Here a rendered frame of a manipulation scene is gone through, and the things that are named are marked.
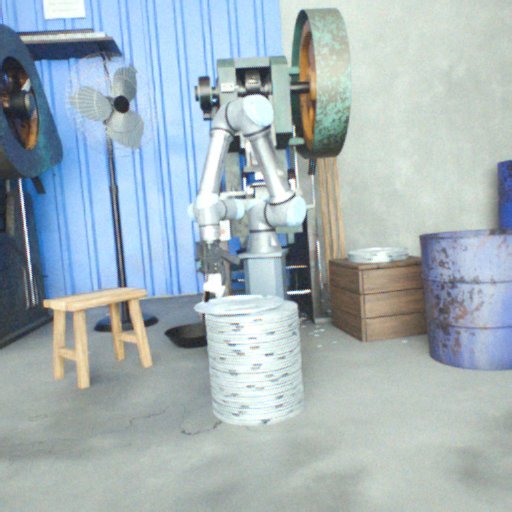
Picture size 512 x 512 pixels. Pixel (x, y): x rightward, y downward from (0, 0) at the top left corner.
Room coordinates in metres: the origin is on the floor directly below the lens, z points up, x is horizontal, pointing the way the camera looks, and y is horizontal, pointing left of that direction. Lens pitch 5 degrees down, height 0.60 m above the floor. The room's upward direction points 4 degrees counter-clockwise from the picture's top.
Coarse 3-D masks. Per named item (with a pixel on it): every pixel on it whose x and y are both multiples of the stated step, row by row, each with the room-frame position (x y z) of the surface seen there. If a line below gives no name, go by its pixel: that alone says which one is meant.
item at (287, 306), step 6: (288, 300) 1.61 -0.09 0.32; (276, 306) 1.55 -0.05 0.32; (282, 306) 1.55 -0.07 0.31; (288, 306) 1.54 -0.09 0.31; (294, 306) 1.53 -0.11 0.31; (258, 312) 1.47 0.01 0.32; (264, 312) 1.47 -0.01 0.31; (270, 312) 1.46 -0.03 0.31; (276, 312) 1.46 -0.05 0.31; (288, 312) 1.45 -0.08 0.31; (216, 318) 1.43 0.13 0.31; (222, 318) 1.41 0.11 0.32; (228, 318) 1.40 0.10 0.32; (234, 318) 1.40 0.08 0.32; (240, 318) 1.39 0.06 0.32; (246, 318) 1.39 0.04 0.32; (252, 318) 1.39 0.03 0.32; (258, 318) 1.39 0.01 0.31
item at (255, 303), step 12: (216, 300) 1.71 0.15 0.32; (228, 300) 1.69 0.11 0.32; (240, 300) 1.63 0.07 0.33; (252, 300) 1.61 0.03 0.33; (264, 300) 1.64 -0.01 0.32; (276, 300) 1.62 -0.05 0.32; (204, 312) 1.49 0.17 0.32; (216, 312) 1.46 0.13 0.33; (228, 312) 1.45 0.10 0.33; (240, 312) 1.45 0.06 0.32; (252, 312) 1.46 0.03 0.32
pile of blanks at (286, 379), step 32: (224, 320) 1.41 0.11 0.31; (256, 320) 1.40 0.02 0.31; (288, 320) 1.43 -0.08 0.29; (224, 352) 1.42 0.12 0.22; (256, 352) 1.39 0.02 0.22; (288, 352) 1.43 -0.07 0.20; (224, 384) 1.42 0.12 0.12; (256, 384) 1.39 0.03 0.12; (288, 384) 1.44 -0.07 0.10; (224, 416) 1.44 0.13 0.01; (256, 416) 1.39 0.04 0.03; (288, 416) 1.42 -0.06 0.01
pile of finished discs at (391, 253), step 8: (368, 248) 2.56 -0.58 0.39; (376, 248) 2.56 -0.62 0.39; (384, 248) 2.55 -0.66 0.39; (392, 248) 2.52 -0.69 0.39; (400, 248) 2.48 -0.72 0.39; (352, 256) 2.37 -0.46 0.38; (360, 256) 2.32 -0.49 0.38; (368, 256) 2.30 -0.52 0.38; (376, 256) 2.30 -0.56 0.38; (384, 256) 2.28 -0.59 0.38; (392, 256) 2.30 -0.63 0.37; (400, 256) 2.30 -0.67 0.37; (408, 256) 2.37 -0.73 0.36
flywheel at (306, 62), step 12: (312, 36) 2.94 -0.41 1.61; (300, 48) 3.14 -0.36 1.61; (312, 48) 2.96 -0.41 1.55; (300, 60) 3.17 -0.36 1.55; (312, 60) 2.98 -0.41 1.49; (300, 72) 3.21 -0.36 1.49; (312, 72) 2.92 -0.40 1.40; (312, 84) 2.88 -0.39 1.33; (300, 96) 3.26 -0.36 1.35; (312, 96) 2.91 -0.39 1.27; (300, 108) 3.28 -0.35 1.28; (312, 108) 3.13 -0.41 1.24; (312, 120) 3.09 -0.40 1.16; (312, 132) 3.12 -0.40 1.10
